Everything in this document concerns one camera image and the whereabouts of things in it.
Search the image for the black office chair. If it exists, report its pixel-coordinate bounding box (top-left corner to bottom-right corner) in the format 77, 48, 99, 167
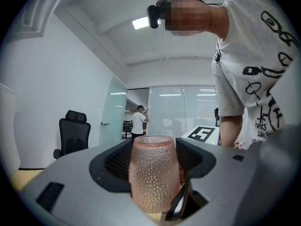
53, 110, 92, 160

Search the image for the person's head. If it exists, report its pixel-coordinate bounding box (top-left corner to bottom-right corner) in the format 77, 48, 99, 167
162, 0, 230, 37

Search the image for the black head camera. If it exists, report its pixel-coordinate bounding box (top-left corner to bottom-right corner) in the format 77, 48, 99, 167
147, 0, 174, 30

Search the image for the frosted glass partition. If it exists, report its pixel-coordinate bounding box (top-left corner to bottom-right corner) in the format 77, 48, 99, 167
148, 85, 219, 138

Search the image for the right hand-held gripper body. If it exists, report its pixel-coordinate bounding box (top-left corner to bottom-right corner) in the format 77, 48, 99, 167
182, 125, 221, 145

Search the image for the frosted glass door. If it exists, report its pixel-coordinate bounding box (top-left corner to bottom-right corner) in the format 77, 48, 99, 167
98, 75, 128, 145

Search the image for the black body cable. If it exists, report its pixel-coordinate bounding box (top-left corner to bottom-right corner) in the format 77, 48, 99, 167
213, 40, 223, 63

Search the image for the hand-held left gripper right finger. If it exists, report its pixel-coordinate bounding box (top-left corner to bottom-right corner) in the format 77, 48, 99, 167
176, 137, 261, 226

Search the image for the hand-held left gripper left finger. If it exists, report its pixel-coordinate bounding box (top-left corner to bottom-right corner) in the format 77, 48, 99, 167
21, 138, 160, 226

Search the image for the person's right forearm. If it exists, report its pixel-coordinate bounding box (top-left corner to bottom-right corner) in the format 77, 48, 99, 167
218, 114, 244, 148

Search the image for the white printed t-shirt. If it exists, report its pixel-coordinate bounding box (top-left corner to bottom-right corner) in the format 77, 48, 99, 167
211, 0, 301, 145

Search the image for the ceiling light panel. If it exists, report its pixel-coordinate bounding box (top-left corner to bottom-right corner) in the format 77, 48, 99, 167
131, 16, 151, 30

